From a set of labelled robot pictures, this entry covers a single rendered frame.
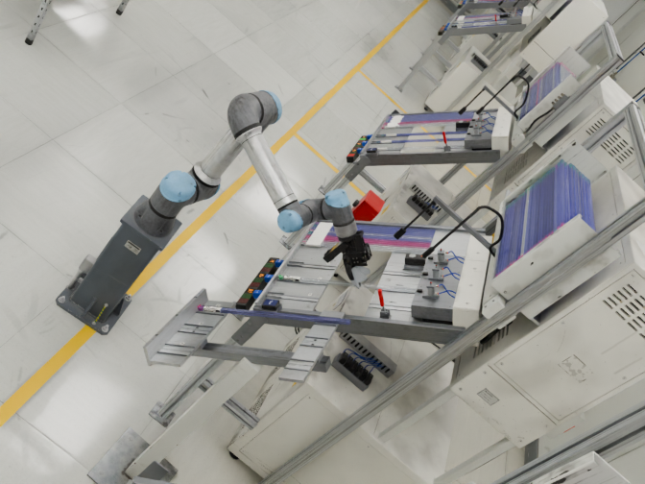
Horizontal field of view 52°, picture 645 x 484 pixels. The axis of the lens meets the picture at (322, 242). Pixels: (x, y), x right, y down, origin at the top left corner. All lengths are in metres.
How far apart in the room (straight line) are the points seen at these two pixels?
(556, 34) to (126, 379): 4.97
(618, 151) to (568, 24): 3.24
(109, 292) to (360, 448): 1.14
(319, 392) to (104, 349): 0.93
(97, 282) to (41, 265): 0.31
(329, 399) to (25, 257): 1.38
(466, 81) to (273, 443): 4.70
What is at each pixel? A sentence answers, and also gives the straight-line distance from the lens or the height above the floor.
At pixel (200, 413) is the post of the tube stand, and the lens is 2.20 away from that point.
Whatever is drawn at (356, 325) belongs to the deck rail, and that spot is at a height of 0.95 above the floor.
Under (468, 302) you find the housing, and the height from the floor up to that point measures 1.26.
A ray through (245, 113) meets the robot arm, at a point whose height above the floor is 1.17.
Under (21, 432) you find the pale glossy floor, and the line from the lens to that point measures 2.56.
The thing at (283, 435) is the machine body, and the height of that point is 0.33.
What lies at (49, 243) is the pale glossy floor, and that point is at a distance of 3.04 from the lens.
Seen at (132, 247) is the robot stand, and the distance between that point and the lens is 2.55.
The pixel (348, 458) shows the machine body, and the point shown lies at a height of 0.46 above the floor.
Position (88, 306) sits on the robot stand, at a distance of 2.81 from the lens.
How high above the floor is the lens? 2.22
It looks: 33 degrees down
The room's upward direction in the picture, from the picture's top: 45 degrees clockwise
